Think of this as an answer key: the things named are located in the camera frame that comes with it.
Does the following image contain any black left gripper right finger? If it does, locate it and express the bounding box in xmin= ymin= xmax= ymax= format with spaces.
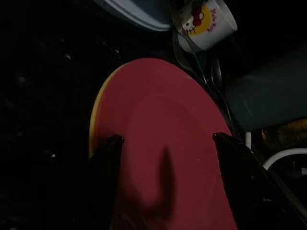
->
xmin=212 ymin=132 xmax=307 ymax=230

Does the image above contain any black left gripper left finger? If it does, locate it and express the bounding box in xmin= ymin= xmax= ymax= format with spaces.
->
xmin=88 ymin=134 xmax=125 ymax=230

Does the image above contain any red plate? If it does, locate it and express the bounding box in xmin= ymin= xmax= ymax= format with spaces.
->
xmin=92 ymin=57 xmax=238 ymax=230

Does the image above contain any yellow plate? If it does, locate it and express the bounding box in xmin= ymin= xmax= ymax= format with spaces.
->
xmin=88 ymin=62 xmax=127 ymax=159

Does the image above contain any clear bottle yellow liquid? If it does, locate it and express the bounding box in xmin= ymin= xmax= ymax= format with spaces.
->
xmin=260 ymin=119 xmax=307 ymax=147

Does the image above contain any metal spoon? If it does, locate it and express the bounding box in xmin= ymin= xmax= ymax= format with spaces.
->
xmin=210 ymin=55 xmax=235 ymax=125

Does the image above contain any metal fork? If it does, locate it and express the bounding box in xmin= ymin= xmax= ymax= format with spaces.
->
xmin=171 ymin=30 xmax=210 ymax=85

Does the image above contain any white Hello Kitty mug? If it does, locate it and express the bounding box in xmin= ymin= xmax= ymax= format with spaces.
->
xmin=176 ymin=0 xmax=238 ymax=51

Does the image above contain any pale blue plate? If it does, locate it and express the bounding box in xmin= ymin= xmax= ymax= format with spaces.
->
xmin=92 ymin=0 xmax=174 ymax=32

